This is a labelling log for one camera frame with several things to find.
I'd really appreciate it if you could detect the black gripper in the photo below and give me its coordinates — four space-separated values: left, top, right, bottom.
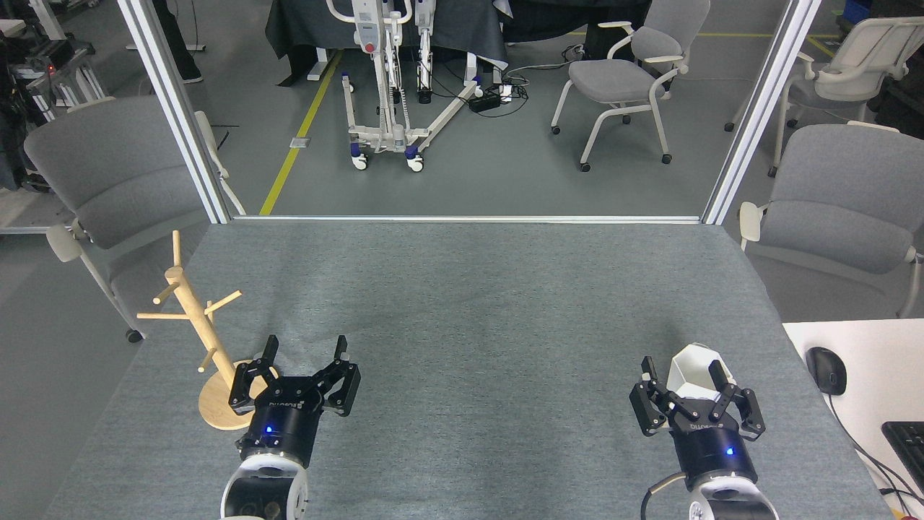
229 334 361 467
629 356 766 486

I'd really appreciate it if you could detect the white hexagonal cup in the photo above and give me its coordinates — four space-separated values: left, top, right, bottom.
666 343 737 405

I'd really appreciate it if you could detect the wooden cup rack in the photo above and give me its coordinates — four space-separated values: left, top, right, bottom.
136 231 281 432

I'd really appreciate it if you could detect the metal equipment rack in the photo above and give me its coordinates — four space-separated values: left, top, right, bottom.
0 0 109 192

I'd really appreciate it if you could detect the black computer mouse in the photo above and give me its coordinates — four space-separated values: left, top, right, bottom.
806 347 847 397

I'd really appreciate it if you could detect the white desk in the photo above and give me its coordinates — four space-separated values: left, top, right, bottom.
783 318 924 520

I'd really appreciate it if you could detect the black keyboard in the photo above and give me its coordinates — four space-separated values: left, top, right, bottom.
881 421 924 492

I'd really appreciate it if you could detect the white wheeled stand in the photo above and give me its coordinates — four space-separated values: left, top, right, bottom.
325 0 506 173

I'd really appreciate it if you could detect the dark table cloth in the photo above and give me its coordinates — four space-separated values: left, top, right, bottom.
265 0 510 87

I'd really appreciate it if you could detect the person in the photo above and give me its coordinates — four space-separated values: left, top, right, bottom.
152 0 205 84

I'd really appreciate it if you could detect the white mesh-back chair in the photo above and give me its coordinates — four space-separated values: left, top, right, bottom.
724 16 924 178

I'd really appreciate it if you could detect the black mouse cable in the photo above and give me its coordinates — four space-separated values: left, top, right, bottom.
827 394 924 506

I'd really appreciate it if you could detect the silver frame crossbar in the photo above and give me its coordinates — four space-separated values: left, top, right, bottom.
231 214 705 225

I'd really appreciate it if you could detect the grey chair with white frame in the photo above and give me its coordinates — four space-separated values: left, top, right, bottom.
738 123 924 319
24 96 246 344
551 0 712 173

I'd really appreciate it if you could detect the silver frame post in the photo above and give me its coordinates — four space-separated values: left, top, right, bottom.
117 0 233 225
702 0 824 226

